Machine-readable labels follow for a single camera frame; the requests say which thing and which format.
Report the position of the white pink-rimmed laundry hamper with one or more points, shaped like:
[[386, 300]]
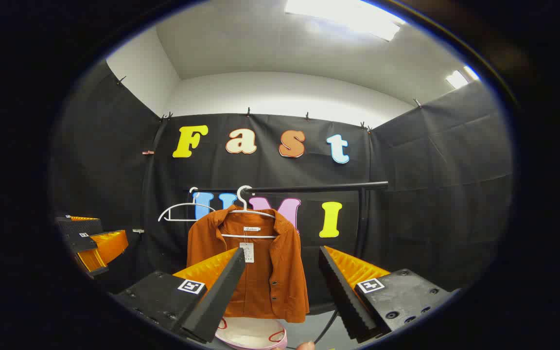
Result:
[[251, 333]]

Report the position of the black metal clothes rack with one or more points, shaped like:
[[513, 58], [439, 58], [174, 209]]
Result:
[[319, 187]]

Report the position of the black backdrop cloth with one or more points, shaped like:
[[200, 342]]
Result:
[[430, 194]]

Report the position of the white plastic hanger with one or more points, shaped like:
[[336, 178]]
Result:
[[178, 206], [244, 197]]

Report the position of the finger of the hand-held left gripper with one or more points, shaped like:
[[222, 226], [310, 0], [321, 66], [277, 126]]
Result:
[[83, 226], [78, 243]]

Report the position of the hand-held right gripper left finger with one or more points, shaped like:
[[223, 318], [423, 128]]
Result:
[[221, 296]]

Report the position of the ceiling light panel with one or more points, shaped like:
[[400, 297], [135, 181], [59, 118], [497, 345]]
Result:
[[460, 78]]

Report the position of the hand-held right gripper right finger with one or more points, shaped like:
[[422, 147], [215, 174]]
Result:
[[343, 301]]

